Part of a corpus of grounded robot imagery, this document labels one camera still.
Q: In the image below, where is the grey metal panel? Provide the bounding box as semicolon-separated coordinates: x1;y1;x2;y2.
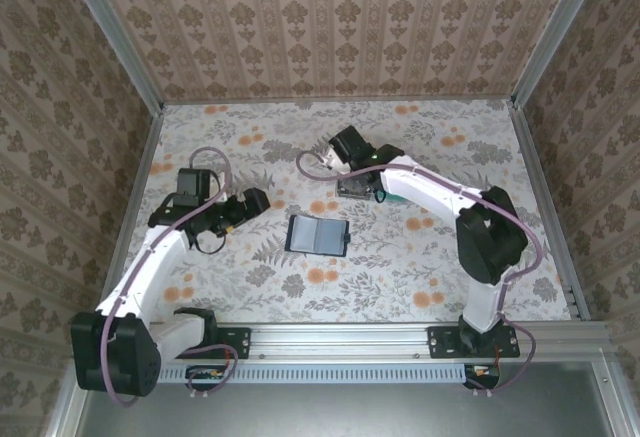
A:
47;356;624;437

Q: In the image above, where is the long aluminium mounting rail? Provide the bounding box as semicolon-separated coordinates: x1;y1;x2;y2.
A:
159;320;612;364

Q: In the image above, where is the white slotted cable duct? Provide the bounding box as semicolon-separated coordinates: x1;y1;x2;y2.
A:
160;362;471;385

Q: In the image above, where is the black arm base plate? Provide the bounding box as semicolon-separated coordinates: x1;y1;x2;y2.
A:
427;325;521;361
169;325;253;361

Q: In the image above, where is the blue card holder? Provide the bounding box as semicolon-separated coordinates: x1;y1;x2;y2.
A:
283;214;351;258

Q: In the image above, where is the aluminium frame post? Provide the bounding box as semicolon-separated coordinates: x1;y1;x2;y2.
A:
55;0;167;112
510;0;610;111

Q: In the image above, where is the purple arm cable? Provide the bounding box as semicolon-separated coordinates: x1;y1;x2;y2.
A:
98;146;240;407
296;150;545;399

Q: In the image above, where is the black controller board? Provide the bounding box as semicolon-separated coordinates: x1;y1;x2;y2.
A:
463;362;502;391
185;364;227;391

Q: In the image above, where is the aluminium table side rail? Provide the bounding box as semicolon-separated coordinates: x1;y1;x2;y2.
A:
102;104;167;303
509;99;590;326

